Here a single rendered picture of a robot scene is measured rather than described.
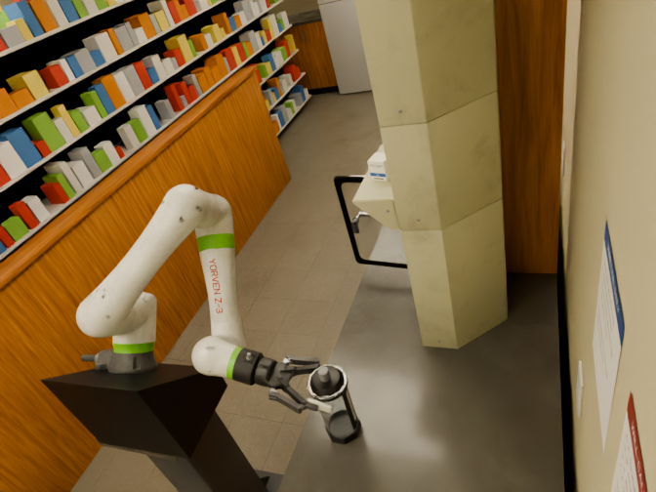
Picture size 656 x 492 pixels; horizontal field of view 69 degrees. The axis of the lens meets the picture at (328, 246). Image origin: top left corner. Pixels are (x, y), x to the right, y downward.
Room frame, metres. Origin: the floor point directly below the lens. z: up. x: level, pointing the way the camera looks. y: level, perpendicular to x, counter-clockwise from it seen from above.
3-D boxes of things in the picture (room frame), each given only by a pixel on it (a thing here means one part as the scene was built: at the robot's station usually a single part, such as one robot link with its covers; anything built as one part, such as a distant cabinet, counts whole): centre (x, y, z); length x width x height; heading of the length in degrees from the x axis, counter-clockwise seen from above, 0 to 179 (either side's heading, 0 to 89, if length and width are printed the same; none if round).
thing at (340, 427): (0.83, 0.11, 1.06); 0.11 x 0.11 x 0.21
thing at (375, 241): (1.41, -0.21, 1.19); 0.30 x 0.01 x 0.40; 54
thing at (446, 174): (1.12, -0.38, 1.33); 0.32 x 0.25 x 0.77; 151
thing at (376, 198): (1.20, -0.23, 1.46); 0.32 x 0.11 x 0.10; 151
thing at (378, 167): (1.17, -0.21, 1.54); 0.05 x 0.05 x 0.06; 47
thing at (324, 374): (0.83, 0.11, 1.18); 0.09 x 0.09 x 0.07
